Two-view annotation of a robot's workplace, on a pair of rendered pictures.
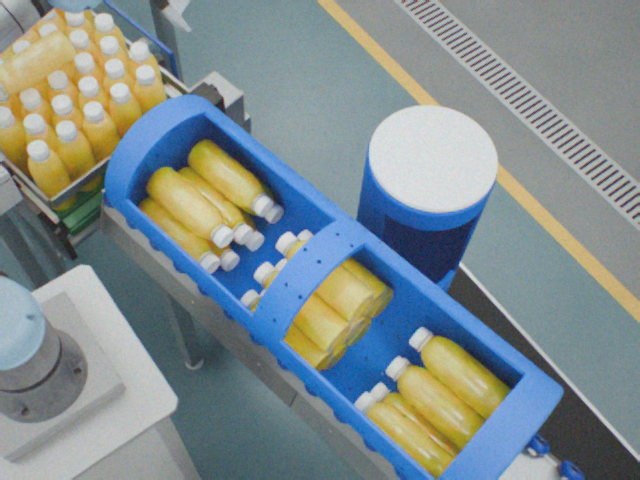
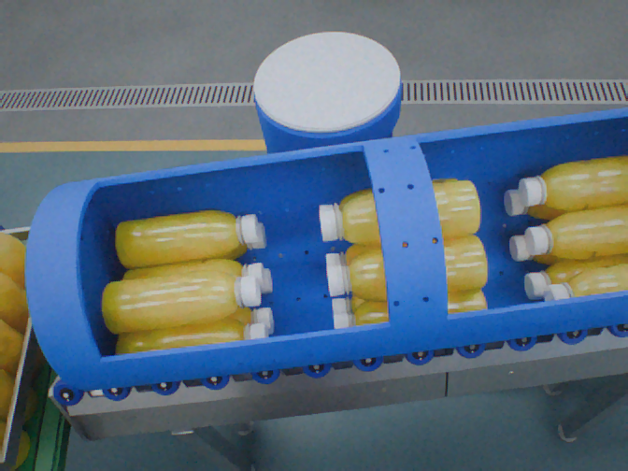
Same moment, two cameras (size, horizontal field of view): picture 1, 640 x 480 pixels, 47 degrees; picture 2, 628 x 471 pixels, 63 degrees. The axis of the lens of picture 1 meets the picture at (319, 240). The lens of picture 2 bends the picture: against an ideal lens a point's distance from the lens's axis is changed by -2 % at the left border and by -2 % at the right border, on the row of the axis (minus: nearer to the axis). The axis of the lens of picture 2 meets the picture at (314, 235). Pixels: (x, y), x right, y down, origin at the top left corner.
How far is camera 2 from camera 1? 0.78 m
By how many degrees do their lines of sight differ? 19
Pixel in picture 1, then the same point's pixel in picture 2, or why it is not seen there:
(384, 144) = (278, 102)
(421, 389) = (590, 229)
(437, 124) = (299, 56)
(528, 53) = (237, 67)
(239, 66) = not seen: hidden behind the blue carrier
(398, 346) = (487, 238)
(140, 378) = not seen: outside the picture
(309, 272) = (415, 206)
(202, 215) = (208, 288)
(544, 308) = not seen: hidden behind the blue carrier
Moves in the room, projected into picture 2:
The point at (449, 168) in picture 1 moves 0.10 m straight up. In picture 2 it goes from (349, 74) to (348, 28)
